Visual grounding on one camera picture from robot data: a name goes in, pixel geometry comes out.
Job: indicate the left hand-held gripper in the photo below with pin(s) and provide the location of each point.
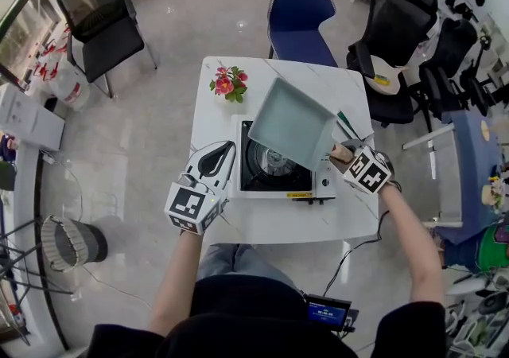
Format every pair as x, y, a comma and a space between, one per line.
187, 205

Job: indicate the black metal rack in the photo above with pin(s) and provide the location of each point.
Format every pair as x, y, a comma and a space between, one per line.
20, 269

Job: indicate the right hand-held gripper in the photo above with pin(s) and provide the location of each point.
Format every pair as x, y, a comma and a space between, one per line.
367, 171

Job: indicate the pale flower vase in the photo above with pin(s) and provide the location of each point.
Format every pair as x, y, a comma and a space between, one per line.
495, 195

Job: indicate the black display device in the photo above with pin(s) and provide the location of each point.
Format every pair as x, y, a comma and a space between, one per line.
328, 310

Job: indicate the grey waste bin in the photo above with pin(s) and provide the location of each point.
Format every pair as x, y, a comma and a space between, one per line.
71, 245

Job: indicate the person's black shirt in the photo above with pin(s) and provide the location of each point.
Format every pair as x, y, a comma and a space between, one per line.
246, 324

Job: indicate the person's right forearm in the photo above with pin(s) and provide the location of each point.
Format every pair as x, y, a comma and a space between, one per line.
413, 245

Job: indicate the blue chair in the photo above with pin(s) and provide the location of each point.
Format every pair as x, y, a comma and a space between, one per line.
298, 26

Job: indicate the green notebook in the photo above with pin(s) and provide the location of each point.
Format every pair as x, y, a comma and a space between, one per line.
354, 125

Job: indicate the white marble table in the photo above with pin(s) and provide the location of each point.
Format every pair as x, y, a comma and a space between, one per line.
278, 221

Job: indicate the table with blue cloth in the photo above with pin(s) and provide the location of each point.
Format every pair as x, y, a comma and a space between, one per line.
473, 181

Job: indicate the white box appliance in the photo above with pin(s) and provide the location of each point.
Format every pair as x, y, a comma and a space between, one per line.
28, 117

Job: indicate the wooden stand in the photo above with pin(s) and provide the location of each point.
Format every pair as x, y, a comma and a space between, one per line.
486, 129

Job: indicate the black mesh visitor chair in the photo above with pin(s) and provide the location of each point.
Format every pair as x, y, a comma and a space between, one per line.
107, 38

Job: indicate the person's left forearm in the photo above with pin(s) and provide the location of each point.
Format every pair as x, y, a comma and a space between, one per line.
175, 281

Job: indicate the black mesh office chair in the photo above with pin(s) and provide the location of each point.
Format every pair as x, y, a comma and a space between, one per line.
401, 18
453, 54

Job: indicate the white red-printed plastic bags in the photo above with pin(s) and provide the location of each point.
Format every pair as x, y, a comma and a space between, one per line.
67, 86

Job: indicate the red flower bouquet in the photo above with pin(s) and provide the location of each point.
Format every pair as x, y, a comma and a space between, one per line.
228, 84

